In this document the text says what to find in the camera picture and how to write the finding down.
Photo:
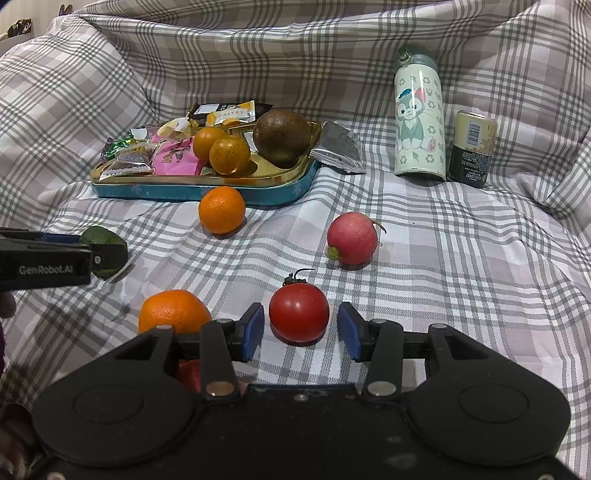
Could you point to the brown round fruit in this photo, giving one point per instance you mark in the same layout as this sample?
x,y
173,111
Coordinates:
x,y
281,136

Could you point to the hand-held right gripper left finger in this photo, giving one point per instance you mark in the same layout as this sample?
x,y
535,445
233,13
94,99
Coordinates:
x,y
253,330

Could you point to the pink snack packet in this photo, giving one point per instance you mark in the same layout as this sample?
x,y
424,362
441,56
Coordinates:
x,y
178,159

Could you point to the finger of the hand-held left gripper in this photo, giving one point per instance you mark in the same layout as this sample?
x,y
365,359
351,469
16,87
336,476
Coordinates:
x,y
60,239
108,258

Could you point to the small dark orange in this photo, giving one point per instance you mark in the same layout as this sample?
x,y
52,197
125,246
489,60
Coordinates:
x,y
230,156
205,143

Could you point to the grey plaid blanket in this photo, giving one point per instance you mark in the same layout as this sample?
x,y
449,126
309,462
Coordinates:
x,y
461,258

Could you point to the green candy wrapper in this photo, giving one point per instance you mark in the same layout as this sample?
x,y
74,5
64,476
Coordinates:
x,y
115,147

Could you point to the bright orange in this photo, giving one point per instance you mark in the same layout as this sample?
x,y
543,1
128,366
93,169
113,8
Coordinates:
x,y
173,311
221,210

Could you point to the blue tin tray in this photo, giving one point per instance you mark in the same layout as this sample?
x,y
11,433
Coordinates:
x,y
258,190

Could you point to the clear brown snack packet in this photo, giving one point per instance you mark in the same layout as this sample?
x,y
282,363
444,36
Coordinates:
x,y
134,161

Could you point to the white box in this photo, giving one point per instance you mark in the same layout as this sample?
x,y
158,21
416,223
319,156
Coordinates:
x,y
11,44

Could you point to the silver foil packet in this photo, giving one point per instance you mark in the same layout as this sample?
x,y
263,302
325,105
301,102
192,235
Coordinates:
x,y
337,147

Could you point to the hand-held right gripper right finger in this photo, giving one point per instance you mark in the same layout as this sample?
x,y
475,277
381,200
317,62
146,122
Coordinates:
x,y
348,330

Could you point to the green and cream can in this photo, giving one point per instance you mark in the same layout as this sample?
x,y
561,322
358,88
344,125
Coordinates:
x,y
471,152

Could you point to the pale pink radish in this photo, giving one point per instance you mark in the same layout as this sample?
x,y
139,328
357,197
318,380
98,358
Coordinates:
x,y
353,237

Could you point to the large red radish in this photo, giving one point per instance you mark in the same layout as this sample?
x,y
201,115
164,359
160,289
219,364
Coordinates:
x,y
190,374

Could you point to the cartoon print water bottle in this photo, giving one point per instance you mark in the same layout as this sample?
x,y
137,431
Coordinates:
x,y
418,129

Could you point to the cream wrapped candy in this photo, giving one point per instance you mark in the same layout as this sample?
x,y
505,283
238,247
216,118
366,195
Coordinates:
x,y
175,128

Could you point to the black and yellow snack packet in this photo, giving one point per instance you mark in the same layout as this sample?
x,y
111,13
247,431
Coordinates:
x,y
226,110

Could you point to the red tomato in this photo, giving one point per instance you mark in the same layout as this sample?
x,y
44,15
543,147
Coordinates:
x,y
298,311

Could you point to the black and white patterned object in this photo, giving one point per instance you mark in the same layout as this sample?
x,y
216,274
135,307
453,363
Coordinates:
x,y
18,27

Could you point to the green cucumber piece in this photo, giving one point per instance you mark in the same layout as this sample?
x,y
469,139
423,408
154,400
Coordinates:
x,y
99,235

